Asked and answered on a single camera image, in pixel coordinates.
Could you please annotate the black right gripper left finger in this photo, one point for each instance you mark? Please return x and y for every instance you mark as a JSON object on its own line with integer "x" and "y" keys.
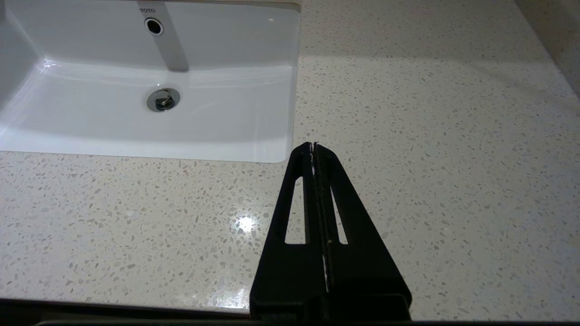
{"x": 281, "y": 271}

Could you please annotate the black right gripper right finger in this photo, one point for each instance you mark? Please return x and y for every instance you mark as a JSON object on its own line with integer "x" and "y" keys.
{"x": 362, "y": 271}

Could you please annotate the chrome sink drain stopper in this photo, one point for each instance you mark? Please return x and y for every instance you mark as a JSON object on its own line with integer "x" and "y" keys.
{"x": 163, "y": 99}

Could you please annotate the white rectangular sink basin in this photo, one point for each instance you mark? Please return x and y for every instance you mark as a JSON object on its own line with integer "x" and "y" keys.
{"x": 113, "y": 90}

